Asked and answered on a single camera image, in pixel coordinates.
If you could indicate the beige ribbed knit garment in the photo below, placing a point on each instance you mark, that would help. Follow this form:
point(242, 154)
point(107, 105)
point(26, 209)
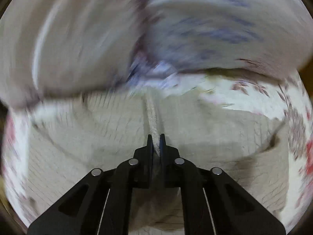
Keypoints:
point(69, 138)

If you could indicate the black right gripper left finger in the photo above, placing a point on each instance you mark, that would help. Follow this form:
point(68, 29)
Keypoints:
point(100, 202)

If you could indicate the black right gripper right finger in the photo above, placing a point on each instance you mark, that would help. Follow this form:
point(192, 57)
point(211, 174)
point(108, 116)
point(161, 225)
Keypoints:
point(213, 203)

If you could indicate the pale pink floral pillow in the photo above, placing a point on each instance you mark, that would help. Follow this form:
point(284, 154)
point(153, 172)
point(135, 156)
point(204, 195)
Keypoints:
point(63, 47)

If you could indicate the floral white bed sheet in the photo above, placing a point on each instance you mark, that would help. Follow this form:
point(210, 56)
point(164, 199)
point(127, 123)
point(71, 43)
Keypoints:
point(287, 101)

